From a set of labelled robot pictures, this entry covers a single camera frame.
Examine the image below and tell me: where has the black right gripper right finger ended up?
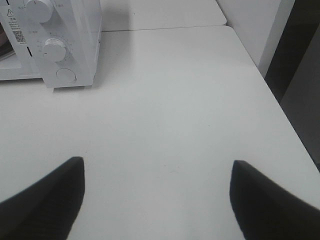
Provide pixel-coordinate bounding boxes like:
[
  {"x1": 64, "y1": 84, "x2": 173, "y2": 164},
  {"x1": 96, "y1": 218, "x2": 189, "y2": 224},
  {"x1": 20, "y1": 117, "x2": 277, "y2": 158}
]
[{"x1": 229, "y1": 160, "x2": 320, "y2": 240}]

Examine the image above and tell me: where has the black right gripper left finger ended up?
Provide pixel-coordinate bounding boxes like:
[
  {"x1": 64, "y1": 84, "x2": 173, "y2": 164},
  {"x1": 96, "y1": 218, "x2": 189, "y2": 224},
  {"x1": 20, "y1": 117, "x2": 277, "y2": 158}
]
[{"x1": 0, "y1": 156, "x2": 85, "y2": 240}]

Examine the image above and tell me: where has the round white door button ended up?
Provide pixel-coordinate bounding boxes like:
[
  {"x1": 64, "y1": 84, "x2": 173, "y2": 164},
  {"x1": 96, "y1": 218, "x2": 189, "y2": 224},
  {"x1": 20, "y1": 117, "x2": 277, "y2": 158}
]
[{"x1": 56, "y1": 68, "x2": 77, "y2": 83}]

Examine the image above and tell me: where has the pink round plate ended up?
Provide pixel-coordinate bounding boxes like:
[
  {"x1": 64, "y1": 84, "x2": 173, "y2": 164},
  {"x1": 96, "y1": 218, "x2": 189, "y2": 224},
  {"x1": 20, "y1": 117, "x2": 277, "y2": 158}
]
[{"x1": 0, "y1": 24, "x2": 8, "y2": 47}]

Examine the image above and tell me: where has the lower white timer knob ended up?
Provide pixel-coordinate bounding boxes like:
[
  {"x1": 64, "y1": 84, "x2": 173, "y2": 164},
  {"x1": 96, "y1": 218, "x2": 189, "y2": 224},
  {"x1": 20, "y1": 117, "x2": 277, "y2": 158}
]
[{"x1": 42, "y1": 38, "x2": 67, "y2": 62}]

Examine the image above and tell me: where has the white microwave oven body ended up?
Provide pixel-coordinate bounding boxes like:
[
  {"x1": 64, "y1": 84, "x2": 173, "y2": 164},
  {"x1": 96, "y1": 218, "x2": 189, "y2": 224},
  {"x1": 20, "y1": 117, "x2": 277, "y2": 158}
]
[{"x1": 0, "y1": 0, "x2": 103, "y2": 88}]

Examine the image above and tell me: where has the white warning label sticker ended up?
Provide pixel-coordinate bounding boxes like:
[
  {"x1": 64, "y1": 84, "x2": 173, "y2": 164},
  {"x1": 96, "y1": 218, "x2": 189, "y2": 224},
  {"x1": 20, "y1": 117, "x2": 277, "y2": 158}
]
[{"x1": 0, "y1": 5, "x2": 27, "y2": 45}]

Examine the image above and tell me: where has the upper white power knob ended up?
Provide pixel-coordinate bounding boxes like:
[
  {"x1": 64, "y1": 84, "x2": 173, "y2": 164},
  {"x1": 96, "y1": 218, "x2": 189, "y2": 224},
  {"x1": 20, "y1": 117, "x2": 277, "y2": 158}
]
[{"x1": 25, "y1": 0, "x2": 55, "y2": 23}]

